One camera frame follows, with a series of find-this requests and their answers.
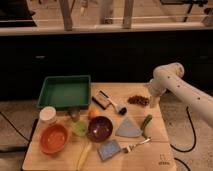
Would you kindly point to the brown grape bunch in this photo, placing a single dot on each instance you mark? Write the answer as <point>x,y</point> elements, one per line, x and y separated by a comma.
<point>138,100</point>

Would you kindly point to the purple bowl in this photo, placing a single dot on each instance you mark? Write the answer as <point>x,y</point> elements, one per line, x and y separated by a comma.
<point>100,129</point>

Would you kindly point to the green plastic tray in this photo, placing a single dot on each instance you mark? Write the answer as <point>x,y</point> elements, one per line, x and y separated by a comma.
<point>63,92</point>

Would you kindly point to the silver fork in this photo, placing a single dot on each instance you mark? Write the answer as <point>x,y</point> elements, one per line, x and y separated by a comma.
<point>129,148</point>

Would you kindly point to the brown mushroom toy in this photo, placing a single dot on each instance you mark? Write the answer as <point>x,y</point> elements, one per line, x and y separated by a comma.
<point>74,113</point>

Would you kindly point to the wooden cutting board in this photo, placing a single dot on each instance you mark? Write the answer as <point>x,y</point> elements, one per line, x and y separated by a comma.
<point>155,155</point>

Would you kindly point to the small green cup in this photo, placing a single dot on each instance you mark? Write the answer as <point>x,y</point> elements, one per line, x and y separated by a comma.
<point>79,128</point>

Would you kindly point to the orange fruit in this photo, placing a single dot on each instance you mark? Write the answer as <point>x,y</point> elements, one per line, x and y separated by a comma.
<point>93,112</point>

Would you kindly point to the blue sponge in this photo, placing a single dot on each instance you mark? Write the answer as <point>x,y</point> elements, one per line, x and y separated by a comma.
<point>108,150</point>

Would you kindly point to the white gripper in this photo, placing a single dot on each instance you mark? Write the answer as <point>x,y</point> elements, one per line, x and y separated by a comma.
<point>155,89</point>

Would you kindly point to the green handled spatula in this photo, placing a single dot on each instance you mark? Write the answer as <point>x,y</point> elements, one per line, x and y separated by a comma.
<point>130,130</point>

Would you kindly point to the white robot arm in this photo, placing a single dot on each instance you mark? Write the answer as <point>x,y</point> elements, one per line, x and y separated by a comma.
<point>169,77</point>

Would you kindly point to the brown wooden block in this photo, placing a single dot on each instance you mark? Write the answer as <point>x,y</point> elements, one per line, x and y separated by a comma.
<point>101,102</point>

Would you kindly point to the white handled brush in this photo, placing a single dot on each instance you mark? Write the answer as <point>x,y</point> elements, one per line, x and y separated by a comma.
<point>120,109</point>

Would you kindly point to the orange bowl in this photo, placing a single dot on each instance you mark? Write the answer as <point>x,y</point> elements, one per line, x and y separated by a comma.
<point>53,139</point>

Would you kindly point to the yellow banana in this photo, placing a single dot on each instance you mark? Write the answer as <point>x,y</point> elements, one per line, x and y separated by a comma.
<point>83,156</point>

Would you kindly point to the white lidded jar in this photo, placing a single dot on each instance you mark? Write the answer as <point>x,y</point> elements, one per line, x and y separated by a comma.
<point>48,115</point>

